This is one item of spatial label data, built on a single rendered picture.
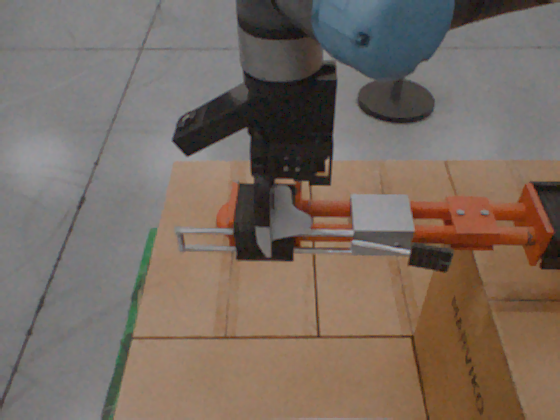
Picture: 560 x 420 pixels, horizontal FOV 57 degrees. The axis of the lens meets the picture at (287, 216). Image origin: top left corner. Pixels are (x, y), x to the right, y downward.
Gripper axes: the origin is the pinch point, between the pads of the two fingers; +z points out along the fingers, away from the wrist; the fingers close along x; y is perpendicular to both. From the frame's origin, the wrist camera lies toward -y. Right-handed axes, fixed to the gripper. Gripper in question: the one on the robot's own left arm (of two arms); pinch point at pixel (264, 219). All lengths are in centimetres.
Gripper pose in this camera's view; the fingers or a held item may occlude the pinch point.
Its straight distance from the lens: 61.5
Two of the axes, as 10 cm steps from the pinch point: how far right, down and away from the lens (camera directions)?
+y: 10.0, 0.2, -0.2
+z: 0.0, 7.1, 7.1
